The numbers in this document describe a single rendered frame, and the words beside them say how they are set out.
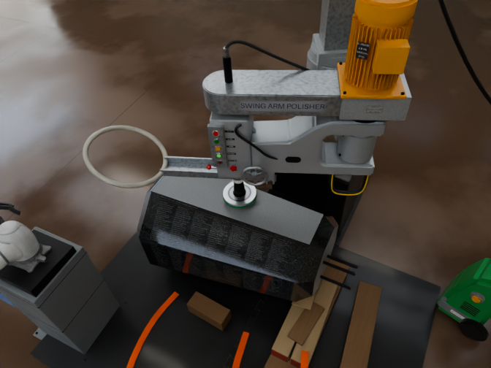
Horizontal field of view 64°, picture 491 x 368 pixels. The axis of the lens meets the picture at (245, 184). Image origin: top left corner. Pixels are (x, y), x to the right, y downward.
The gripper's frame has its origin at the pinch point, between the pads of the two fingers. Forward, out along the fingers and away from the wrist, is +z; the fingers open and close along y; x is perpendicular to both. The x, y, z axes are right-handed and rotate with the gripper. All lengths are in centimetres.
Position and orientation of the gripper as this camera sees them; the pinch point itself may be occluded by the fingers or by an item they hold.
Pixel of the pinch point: (8, 217)
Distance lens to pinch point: 266.9
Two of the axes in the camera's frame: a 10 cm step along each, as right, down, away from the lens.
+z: 9.1, 3.8, -1.9
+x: 2.8, -8.7, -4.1
